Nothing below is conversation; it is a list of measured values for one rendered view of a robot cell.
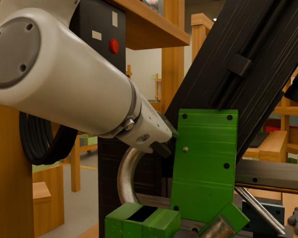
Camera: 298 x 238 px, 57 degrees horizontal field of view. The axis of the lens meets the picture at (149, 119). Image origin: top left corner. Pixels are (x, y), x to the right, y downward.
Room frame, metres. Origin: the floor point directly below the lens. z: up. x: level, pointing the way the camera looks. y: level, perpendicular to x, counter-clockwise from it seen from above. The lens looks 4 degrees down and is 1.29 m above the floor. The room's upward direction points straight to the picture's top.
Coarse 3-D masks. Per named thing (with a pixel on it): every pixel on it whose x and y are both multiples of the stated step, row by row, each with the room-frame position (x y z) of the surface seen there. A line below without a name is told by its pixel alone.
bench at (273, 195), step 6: (234, 192) 1.19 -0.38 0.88; (252, 192) 1.19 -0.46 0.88; (258, 192) 1.19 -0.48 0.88; (264, 192) 1.19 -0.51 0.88; (270, 192) 1.19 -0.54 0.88; (276, 192) 1.19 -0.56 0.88; (270, 198) 1.11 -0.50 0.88; (276, 198) 1.11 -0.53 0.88; (90, 228) 0.85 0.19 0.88; (96, 228) 0.85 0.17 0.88; (84, 234) 0.81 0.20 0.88; (90, 234) 0.81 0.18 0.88; (96, 234) 0.81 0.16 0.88
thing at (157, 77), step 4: (184, 72) 9.55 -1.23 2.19; (152, 76) 10.18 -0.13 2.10; (156, 76) 10.03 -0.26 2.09; (160, 76) 10.02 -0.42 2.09; (184, 76) 9.55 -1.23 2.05; (156, 80) 9.99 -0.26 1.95; (160, 80) 9.90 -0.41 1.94; (156, 84) 10.03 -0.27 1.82; (156, 88) 10.03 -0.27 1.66; (156, 92) 10.03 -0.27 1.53; (156, 96) 9.99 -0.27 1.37; (160, 96) 9.90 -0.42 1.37; (156, 100) 10.03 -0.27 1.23; (160, 100) 10.43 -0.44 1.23; (160, 108) 10.43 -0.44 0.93; (160, 112) 9.90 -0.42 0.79
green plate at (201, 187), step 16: (192, 112) 0.54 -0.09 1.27; (208, 112) 0.53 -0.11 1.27; (224, 112) 0.52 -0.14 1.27; (192, 128) 0.53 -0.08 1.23; (208, 128) 0.52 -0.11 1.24; (224, 128) 0.51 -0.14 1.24; (176, 144) 0.54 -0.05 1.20; (192, 144) 0.52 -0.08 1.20; (208, 144) 0.51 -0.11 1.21; (224, 144) 0.50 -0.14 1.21; (176, 160) 0.53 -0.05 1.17; (192, 160) 0.52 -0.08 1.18; (208, 160) 0.50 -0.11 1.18; (224, 160) 0.49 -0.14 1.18; (176, 176) 0.52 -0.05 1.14; (192, 176) 0.51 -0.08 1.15; (208, 176) 0.50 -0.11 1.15; (224, 176) 0.48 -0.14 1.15; (176, 192) 0.51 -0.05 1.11; (192, 192) 0.50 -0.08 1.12; (208, 192) 0.49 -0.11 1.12; (224, 192) 0.48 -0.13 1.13; (176, 208) 0.50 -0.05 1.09; (192, 208) 0.49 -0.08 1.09; (208, 208) 0.48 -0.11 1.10
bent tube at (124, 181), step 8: (176, 136) 0.49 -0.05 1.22; (128, 152) 0.50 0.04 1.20; (136, 152) 0.49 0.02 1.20; (128, 160) 0.49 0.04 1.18; (136, 160) 0.50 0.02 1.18; (120, 168) 0.50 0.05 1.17; (128, 168) 0.49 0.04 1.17; (120, 176) 0.49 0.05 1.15; (128, 176) 0.49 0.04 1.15; (120, 184) 0.49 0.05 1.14; (128, 184) 0.49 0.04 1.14; (120, 192) 0.48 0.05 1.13; (128, 192) 0.48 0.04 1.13; (120, 200) 0.48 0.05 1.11; (128, 200) 0.47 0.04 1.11; (136, 200) 0.48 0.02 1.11
